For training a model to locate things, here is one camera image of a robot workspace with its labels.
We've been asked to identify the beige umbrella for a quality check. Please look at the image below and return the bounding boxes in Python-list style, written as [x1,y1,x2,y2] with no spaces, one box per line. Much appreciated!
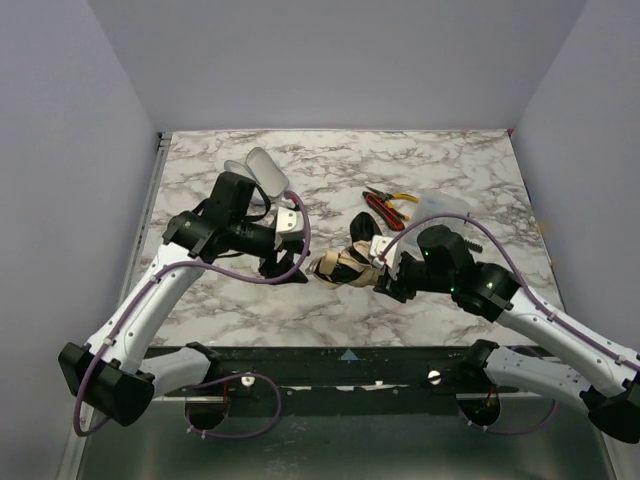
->
[306,212,382,289]

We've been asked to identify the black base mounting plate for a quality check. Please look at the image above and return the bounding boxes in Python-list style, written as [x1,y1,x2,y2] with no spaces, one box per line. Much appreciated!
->
[168,347,496,417]

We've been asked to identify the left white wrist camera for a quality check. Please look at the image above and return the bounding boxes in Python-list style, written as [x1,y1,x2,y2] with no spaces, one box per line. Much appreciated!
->
[275,207,304,241]

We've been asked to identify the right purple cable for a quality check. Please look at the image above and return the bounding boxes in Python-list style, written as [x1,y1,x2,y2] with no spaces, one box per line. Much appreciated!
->
[378,213,640,436]

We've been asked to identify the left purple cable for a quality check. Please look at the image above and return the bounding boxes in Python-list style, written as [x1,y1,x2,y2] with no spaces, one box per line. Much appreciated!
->
[73,192,312,441]

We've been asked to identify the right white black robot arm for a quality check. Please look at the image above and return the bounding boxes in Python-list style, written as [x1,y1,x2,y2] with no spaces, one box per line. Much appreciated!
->
[369,225,639,444]

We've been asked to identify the clear plastic box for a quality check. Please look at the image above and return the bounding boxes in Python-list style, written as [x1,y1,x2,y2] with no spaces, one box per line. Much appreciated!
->
[402,189,471,247]

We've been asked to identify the yellow handled pliers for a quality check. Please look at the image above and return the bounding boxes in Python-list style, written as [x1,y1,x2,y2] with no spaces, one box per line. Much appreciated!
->
[368,187,419,203]

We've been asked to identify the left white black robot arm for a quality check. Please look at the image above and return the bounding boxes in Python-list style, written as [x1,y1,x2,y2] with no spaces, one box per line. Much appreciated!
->
[58,172,311,437]

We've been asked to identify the purple cable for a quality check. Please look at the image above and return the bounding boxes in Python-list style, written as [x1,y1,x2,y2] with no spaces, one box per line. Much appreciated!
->
[73,192,312,441]
[378,213,640,436]

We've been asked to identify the purple umbrella case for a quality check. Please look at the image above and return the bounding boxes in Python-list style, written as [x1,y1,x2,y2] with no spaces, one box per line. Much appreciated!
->
[224,147,290,201]

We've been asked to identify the aluminium frame rail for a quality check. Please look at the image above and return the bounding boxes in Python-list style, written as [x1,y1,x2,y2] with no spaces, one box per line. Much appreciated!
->
[153,386,555,402]

